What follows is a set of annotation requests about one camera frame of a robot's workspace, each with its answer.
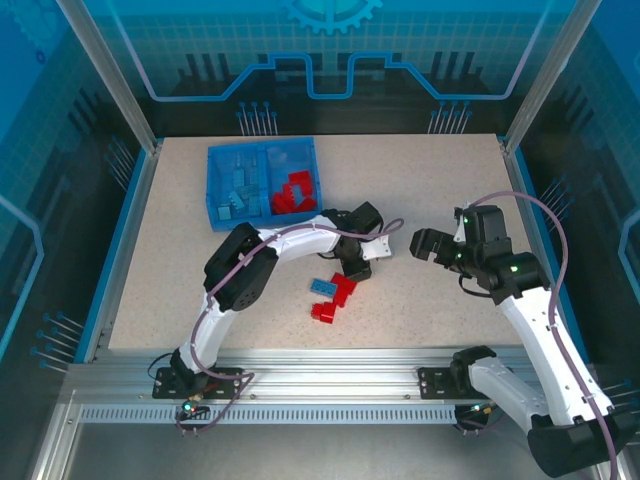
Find blue table edge strip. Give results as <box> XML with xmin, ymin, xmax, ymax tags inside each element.
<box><xmin>512</xmin><ymin>147</ymin><xmax>586</xmax><ymax>351</ymax></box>
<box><xmin>74</xmin><ymin>144</ymin><xmax>160</xmax><ymax>364</ymax></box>

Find blue two-compartment plastic bin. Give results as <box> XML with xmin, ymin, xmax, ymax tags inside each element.
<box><xmin>206</xmin><ymin>136</ymin><xmax>325</xmax><ymax>234</ymax></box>

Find blue printed side panel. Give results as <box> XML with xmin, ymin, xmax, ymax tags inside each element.
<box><xmin>0</xmin><ymin>0</ymin><xmax>146</xmax><ymax>480</ymax></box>
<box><xmin>519</xmin><ymin>0</ymin><xmax>640</xmax><ymax>381</ymax></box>

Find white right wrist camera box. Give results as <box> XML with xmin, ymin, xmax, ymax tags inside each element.
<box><xmin>451</xmin><ymin>203</ymin><xmax>472</xmax><ymax>247</ymax></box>

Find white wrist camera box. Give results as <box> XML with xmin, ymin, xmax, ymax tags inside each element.
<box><xmin>451</xmin><ymin>203</ymin><xmax>472</xmax><ymax>247</ymax></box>
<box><xmin>361</xmin><ymin>233</ymin><xmax>395</xmax><ymax>263</ymax></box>

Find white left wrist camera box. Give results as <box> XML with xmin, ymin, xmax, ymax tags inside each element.
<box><xmin>361</xmin><ymin>233</ymin><xmax>395</xmax><ymax>263</ymax></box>

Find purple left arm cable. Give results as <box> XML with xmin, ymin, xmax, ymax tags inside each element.
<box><xmin>174</xmin><ymin>216</ymin><xmax>406</xmax><ymax>437</ymax></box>

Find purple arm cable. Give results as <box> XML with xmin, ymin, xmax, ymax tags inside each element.
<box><xmin>174</xmin><ymin>216</ymin><xmax>406</xmax><ymax>437</ymax></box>
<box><xmin>469</xmin><ymin>191</ymin><xmax>621</xmax><ymax>480</ymax></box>

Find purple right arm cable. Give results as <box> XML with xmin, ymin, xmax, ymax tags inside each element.
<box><xmin>469</xmin><ymin>191</ymin><xmax>621</xmax><ymax>480</ymax></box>

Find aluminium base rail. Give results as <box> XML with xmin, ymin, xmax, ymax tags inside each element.
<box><xmin>63</xmin><ymin>348</ymin><xmax>604</xmax><ymax>402</ymax></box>

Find slotted grey cable duct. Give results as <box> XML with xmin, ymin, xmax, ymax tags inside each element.
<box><xmin>78</xmin><ymin>405</ymin><xmax>459</xmax><ymax>426</ymax></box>

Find aluminium frame post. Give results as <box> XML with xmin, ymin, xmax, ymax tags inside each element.
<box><xmin>501</xmin><ymin>0</ymin><xmax>592</xmax><ymax>154</ymax></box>
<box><xmin>54</xmin><ymin>0</ymin><xmax>164</xmax><ymax>154</ymax></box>

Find blue printed gear wall panel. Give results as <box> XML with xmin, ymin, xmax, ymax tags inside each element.
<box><xmin>82</xmin><ymin>0</ymin><xmax>561</xmax><ymax>137</ymax></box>

